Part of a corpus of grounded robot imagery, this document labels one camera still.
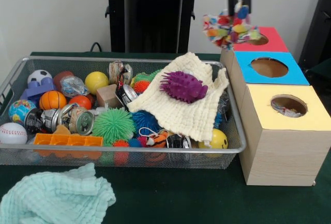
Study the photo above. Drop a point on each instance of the plain yellow ball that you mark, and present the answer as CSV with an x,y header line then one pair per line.
x,y
97,82

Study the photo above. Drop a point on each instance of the light blue muslin cloth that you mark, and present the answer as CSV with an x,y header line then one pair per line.
x,y
51,198

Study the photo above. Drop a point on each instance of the cream knitted cloth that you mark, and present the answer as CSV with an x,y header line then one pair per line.
x,y
186,118

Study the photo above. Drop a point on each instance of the black and white soccer ball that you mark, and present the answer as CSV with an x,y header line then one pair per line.
x,y
40,75

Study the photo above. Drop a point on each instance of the orange plastic tray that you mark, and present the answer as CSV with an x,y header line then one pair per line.
x,y
67,140

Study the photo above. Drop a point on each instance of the yellow smiley ball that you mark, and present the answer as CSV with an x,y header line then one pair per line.
x,y
219,138

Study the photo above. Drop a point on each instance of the white baseball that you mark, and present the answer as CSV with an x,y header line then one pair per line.
x,y
11,133

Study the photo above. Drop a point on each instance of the purple spiky hedgehog toy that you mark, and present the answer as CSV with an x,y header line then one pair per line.
x,y
183,87

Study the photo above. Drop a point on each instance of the green spiky ball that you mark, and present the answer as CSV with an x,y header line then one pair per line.
x,y
113,125

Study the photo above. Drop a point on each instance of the multicoloured frayed cloth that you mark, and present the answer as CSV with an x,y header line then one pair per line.
x,y
285,110

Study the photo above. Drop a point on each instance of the red rubber ball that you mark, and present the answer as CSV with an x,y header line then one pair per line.
x,y
81,102

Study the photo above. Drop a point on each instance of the wooden box with three holes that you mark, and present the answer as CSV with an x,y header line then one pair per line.
x,y
284,156

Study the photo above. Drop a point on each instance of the colourful dotted cloth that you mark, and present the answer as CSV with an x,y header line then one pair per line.
x,y
227,30

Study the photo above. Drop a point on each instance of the orange basketball toy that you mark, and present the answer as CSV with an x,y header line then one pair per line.
x,y
53,100

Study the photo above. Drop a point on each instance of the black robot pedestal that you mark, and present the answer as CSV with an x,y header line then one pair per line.
x,y
155,14

